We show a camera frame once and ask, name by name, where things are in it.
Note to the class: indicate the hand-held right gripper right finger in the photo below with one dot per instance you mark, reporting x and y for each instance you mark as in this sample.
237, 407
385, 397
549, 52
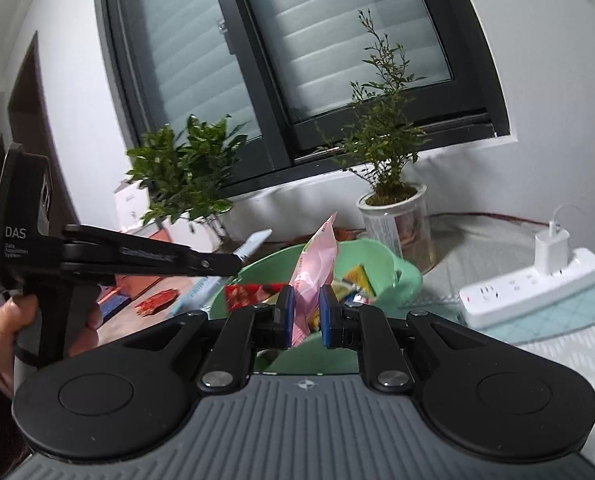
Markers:
329, 317

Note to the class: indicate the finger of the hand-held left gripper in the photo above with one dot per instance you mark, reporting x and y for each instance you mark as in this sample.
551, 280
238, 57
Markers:
152, 265
102, 235

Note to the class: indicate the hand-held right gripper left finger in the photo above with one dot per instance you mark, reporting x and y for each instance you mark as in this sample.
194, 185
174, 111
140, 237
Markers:
285, 317

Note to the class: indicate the pink snack packet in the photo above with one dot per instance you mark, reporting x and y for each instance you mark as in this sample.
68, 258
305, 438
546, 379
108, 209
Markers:
315, 270

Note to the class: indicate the green plastic bowl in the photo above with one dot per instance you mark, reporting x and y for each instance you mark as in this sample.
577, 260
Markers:
377, 270

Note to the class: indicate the person's left hand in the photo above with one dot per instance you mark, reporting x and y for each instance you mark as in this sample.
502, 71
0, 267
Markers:
5, 340

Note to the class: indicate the orange stacked box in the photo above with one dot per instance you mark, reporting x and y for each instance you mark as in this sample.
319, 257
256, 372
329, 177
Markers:
145, 285

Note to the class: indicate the small red foil packet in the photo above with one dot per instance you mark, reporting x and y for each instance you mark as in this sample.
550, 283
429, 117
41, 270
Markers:
155, 302

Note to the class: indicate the red flowered packet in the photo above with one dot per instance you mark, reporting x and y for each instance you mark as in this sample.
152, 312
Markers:
250, 296

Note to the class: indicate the white cardboard box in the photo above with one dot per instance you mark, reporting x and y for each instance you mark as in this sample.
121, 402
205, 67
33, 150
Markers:
130, 202

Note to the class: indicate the yellow snack packet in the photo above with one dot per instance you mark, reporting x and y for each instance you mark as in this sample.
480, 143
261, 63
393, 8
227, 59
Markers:
357, 280

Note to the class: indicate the blue flat box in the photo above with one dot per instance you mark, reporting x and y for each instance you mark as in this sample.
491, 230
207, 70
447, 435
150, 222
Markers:
115, 305

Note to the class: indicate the leafy plant in glass vase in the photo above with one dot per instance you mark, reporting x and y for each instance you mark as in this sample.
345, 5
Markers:
187, 170

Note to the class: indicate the thin-leaf plant in clear pot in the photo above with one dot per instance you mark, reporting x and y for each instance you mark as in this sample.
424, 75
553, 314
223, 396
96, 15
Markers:
392, 230

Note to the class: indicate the white power strip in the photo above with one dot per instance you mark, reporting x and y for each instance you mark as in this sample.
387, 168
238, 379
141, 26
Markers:
527, 290

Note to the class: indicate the dark framed window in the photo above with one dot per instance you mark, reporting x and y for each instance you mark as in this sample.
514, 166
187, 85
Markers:
257, 85

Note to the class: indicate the white charger plug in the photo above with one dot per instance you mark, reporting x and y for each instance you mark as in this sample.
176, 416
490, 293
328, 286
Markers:
552, 252

